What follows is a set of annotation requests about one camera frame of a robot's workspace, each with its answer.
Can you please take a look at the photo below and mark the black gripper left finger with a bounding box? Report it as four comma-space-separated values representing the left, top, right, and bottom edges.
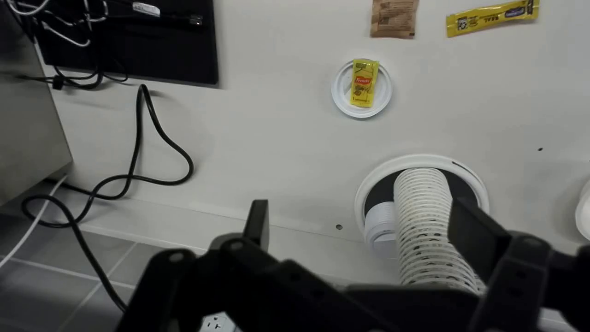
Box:
244, 199, 269, 249

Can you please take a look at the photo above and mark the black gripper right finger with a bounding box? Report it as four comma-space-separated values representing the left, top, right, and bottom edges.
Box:
448, 199, 511, 269

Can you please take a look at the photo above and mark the stack of paper cups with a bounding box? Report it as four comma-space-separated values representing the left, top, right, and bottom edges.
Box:
393, 168, 485, 295

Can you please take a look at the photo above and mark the white round cup holder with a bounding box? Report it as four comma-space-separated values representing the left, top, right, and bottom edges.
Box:
354, 153, 491, 253

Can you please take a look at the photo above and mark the small white plastic lid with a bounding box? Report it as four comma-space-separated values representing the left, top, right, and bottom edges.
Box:
330, 59, 395, 120

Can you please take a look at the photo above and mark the small yellow sauce packet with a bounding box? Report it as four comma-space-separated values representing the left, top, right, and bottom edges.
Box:
350, 59, 380, 109

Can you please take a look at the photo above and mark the black mat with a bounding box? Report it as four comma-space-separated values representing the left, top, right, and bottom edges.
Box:
17, 0, 220, 85

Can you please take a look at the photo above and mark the long yellow packet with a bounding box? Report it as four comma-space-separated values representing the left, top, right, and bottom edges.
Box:
446, 0, 540, 37

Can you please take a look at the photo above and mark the stainless steel appliance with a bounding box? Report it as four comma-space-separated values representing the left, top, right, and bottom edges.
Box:
0, 4, 74, 205

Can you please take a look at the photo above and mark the brown sugar packet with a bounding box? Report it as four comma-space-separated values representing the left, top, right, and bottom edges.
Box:
371, 0, 419, 39

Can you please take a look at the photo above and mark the thick black power cable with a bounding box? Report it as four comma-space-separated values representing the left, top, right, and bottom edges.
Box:
20, 83, 196, 316

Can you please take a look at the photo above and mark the white cable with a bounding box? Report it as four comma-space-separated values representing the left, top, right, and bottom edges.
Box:
0, 174, 70, 269

